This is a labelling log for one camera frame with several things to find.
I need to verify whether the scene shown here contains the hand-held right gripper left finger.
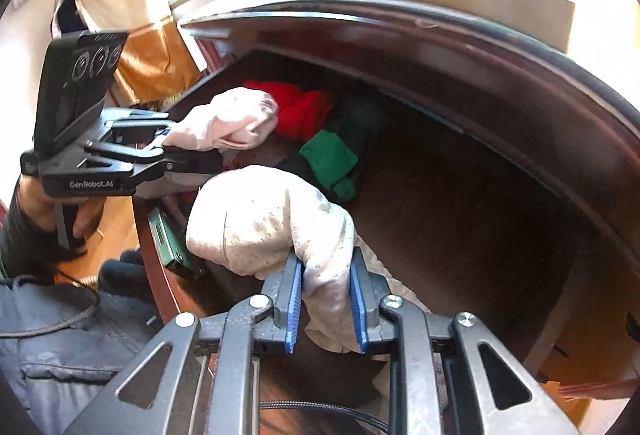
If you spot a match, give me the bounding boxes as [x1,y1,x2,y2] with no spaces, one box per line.
[65,260,306,435]

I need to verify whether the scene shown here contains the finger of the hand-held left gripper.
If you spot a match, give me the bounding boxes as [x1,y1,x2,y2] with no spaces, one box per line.
[82,140,223,177]
[97,108,173,149]

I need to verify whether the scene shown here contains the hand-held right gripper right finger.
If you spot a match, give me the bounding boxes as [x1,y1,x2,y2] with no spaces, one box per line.
[349,247,581,435]

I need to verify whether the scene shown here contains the pink underwear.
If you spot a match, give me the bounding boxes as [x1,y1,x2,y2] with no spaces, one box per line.
[162,86,280,153]

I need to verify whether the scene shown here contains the cream dotted underwear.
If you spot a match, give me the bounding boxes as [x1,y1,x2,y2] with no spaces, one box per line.
[186,165,431,356]

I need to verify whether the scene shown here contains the bright red underwear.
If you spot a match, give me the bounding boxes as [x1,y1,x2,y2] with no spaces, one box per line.
[242,80,335,143]

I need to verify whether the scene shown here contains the wide desk drawer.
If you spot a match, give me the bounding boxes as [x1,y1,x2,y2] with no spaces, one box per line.
[135,50,601,435]

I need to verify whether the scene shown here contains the green and black underwear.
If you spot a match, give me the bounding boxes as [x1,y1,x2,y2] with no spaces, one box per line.
[277,92,388,203]

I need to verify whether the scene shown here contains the person's left forearm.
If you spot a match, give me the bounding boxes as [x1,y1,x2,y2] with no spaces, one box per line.
[0,195,66,281]

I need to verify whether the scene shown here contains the person's left hand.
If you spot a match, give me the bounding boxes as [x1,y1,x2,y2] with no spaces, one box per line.
[14,175,106,257]

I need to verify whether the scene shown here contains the person's dark trousers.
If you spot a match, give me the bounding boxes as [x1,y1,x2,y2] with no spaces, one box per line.
[97,249,156,303]

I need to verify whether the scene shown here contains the person's grey blue jacket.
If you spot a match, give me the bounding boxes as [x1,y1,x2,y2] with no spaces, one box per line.
[0,275,176,435]

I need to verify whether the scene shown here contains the dark wooden desk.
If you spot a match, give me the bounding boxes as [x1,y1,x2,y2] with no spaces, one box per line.
[177,0,640,386]

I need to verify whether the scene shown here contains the metal drawer rail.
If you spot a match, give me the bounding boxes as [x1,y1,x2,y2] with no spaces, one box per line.
[147,208,203,277]

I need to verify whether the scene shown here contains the black cable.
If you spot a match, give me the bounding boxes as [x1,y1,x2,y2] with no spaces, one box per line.
[0,265,101,341]
[259,401,391,432]

